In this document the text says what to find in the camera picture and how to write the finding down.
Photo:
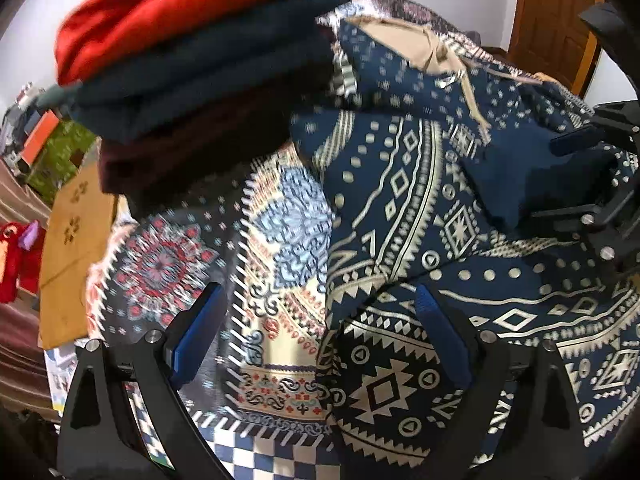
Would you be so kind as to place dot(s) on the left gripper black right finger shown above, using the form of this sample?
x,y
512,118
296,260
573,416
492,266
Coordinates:
x,y
542,438

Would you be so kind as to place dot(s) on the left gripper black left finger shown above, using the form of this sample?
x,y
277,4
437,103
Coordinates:
x,y
99,436

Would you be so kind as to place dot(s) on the navy patterned hoodie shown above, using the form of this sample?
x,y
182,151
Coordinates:
x,y
432,176

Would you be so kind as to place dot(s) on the striped maroon curtain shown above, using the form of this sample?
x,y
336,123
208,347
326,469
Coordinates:
x,y
24,379

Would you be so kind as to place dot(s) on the patchwork patterned bedspread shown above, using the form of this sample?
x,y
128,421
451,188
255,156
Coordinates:
x,y
261,233

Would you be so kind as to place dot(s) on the brown wooden door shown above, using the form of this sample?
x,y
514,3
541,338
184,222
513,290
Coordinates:
x,y
548,37

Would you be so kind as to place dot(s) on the red plush toy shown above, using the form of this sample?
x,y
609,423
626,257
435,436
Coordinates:
x,y
21,255

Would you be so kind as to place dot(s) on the maroon folded garment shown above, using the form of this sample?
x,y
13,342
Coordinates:
x,y
151,173

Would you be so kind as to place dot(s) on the green patterned cloth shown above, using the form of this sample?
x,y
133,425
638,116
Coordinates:
x,y
60,159

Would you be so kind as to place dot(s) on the orange box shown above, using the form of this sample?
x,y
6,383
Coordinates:
x,y
39,136

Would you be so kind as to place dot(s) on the dark teal folded garment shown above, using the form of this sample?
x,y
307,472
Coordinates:
x,y
254,47

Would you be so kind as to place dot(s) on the red folded garment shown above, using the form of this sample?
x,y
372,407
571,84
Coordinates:
x,y
100,33

